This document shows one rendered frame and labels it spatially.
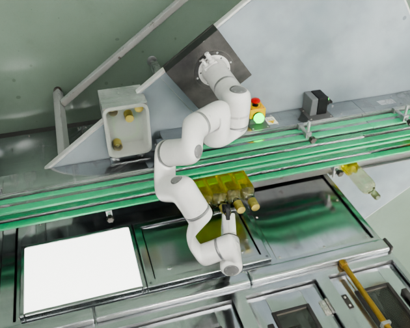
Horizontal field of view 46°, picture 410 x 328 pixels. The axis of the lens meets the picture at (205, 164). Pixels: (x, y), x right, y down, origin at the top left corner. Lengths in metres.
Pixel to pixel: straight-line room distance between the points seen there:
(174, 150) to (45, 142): 1.28
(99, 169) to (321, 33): 1.06
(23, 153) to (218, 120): 1.30
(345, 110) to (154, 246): 1.02
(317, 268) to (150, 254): 0.62
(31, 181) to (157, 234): 0.53
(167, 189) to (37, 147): 1.26
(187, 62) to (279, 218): 0.75
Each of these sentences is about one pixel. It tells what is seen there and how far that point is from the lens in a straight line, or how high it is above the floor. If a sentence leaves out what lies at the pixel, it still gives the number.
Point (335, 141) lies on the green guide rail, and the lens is 2.17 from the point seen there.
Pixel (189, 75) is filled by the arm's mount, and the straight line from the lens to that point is 1.86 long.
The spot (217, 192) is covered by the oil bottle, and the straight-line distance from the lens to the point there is 1.87.
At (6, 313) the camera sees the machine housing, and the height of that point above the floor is 1.26.
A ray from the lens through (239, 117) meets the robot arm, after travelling 1.63.
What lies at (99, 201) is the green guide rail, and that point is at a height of 0.91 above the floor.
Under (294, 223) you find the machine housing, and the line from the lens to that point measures 2.04.
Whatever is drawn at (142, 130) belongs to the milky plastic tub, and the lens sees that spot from 1.97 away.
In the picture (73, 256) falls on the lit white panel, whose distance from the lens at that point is 1.90.
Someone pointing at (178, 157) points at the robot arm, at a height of 1.30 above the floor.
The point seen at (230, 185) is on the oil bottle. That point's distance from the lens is 1.90.
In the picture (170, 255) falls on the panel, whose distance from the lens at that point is 1.84.
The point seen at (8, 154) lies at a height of 0.27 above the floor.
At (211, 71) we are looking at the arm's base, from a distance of 1.79.
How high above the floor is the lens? 2.44
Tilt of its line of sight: 51 degrees down
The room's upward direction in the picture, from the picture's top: 153 degrees clockwise
